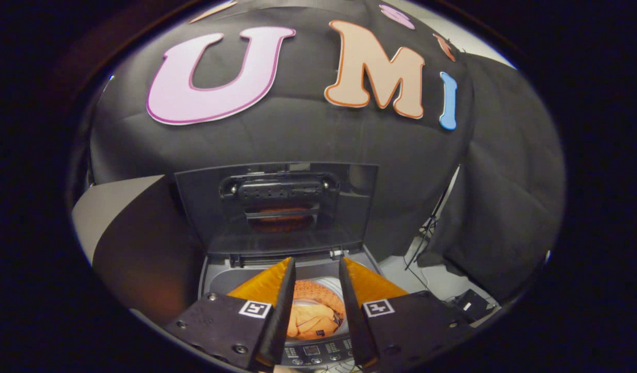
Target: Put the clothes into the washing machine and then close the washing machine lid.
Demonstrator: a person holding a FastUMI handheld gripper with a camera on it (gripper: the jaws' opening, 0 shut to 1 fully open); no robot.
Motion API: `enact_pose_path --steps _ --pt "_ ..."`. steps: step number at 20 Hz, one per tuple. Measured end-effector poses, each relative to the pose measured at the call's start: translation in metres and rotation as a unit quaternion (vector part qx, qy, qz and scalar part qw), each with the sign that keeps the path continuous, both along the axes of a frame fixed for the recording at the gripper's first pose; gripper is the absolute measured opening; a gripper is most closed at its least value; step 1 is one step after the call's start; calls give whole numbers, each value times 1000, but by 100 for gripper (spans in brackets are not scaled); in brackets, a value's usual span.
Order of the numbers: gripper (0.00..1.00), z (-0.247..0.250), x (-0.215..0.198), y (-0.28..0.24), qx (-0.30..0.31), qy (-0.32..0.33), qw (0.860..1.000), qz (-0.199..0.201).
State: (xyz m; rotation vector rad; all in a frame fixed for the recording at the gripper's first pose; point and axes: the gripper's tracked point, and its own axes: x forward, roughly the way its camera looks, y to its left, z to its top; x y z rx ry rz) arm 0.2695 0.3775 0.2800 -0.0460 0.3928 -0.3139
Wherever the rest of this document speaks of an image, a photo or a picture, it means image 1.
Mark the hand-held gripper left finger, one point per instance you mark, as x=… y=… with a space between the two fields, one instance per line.
x=277 y=321

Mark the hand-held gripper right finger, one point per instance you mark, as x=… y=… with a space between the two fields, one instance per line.
x=357 y=326

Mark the grey washing machine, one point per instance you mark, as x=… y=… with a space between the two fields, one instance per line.
x=220 y=280

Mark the dark washing machine lid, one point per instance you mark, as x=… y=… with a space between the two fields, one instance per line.
x=277 y=235

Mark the black box on floor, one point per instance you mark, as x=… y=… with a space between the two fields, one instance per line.
x=473 y=305

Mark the black light stand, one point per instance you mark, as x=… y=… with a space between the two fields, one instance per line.
x=432 y=223

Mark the white cabinet with black side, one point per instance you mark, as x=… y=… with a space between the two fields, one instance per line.
x=137 y=243

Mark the black backdrop cloth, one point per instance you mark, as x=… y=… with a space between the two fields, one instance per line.
x=297 y=140

